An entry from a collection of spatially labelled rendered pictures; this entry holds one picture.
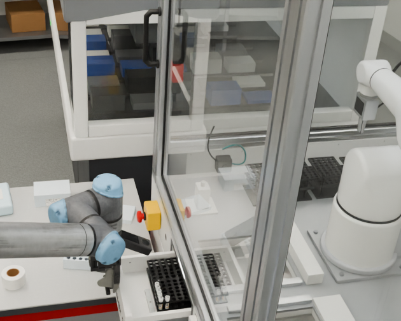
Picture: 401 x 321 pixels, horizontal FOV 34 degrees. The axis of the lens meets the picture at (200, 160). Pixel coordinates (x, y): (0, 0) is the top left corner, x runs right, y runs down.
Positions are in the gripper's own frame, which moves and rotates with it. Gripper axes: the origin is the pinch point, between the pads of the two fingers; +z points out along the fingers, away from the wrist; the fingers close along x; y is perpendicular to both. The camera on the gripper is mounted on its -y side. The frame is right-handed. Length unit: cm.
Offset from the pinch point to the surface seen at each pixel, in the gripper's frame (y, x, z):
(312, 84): -21, 55, -88
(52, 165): 10, -202, 90
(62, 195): 11, -58, 10
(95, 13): -4, -80, -49
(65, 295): 13.4, -12.9, 14.5
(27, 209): 23, -58, 14
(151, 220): -15.4, -29.4, 2.1
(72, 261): 10.3, -24.0, 11.2
